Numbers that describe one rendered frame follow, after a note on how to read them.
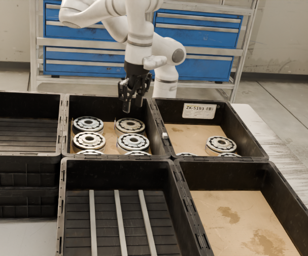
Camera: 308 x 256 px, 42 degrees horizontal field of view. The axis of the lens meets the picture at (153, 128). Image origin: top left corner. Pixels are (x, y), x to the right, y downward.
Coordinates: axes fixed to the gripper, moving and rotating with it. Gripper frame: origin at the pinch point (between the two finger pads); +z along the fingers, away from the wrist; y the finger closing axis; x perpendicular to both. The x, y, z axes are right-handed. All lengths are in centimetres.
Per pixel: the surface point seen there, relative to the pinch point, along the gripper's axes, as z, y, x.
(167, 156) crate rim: 7.2, 6.2, 17.8
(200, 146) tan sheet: 17.3, -21.9, 14.8
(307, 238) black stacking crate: 12, 5, 59
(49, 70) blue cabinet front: 65, -109, -156
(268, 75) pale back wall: 93, -338, -58
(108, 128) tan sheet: 17.2, -7.8, -14.6
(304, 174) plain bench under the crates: 30, -55, 46
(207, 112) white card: 11.6, -36.8, 8.4
